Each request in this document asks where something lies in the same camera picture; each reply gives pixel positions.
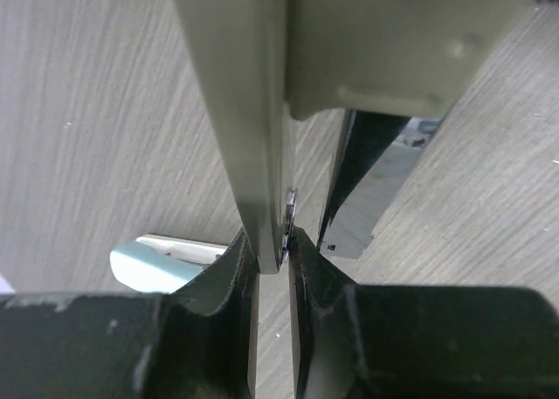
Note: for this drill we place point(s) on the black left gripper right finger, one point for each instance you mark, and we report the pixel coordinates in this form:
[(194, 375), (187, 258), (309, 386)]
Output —
[(415, 341)]

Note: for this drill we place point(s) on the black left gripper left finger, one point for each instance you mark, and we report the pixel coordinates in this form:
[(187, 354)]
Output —
[(198, 342)]

